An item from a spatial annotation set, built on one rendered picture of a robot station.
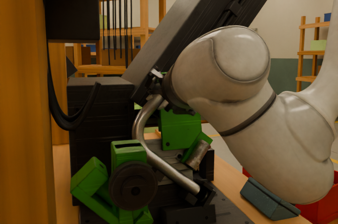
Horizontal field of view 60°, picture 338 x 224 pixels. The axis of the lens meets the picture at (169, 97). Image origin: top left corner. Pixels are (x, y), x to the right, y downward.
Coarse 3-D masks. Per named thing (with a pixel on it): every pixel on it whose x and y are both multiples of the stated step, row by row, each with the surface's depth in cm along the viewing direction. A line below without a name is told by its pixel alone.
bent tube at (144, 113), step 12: (156, 96) 74; (144, 108) 73; (156, 108) 75; (144, 120) 73; (132, 132) 72; (144, 144) 72; (156, 156) 73; (156, 168) 73; (168, 168) 73; (180, 180) 73; (192, 180) 75; (192, 192) 74
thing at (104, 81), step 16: (80, 80) 92; (96, 80) 92; (112, 80) 92; (80, 96) 78; (112, 96) 80; (128, 96) 82; (96, 112) 80; (112, 112) 81; (128, 112) 82; (80, 128) 79; (96, 128) 80; (112, 128) 81; (128, 128) 83; (80, 144) 79; (96, 144) 81; (80, 160) 80
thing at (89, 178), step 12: (84, 168) 48; (96, 168) 45; (72, 180) 47; (84, 180) 44; (96, 180) 45; (108, 180) 47; (72, 192) 44; (84, 192) 45; (96, 192) 47; (108, 192) 47; (84, 204) 45; (96, 204) 45; (108, 204) 48; (108, 216) 46; (144, 216) 49
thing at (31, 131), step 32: (0, 0) 42; (32, 0) 43; (0, 32) 43; (32, 32) 44; (0, 64) 43; (32, 64) 44; (64, 64) 141; (0, 96) 44; (32, 96) 45; (64, 96) 143; (0, 128) 44; (32, 128) 46; (0, 160) 45; (32, 160) 46; (0, 192) 45; (32, 192) 47
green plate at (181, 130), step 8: (160, 112) 78; (168, 112) 78; (160, 120) 78; (168, 120) 78; (176, 120) 79; (184, 120) 79; (192, 120) 80; (200, 120) 81; (160, 128) 78; (168, 128) 78; (176, 128) 78; (184, 128) 79; (192, 128) 80; (200, 128) 80; (168, 136) 77; (176, 136) 78; (184, 136) 79; (192, 136) 79; (168, 144) 77; (176, 144) 78; (184, 144) 78
